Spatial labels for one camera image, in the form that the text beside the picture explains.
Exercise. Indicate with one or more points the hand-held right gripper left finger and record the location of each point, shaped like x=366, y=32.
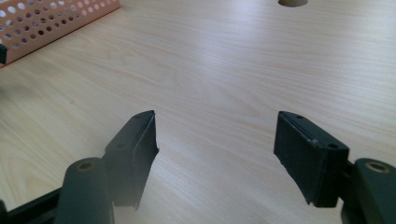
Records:
x=130, y=161

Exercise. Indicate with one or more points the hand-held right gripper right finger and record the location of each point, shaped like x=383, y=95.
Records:
x=306, y=161

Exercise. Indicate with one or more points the pink perforated plastic basket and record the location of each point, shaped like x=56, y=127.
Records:
x=56, y=21

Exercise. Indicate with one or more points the beige round object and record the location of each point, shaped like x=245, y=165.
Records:
x=292, y=2

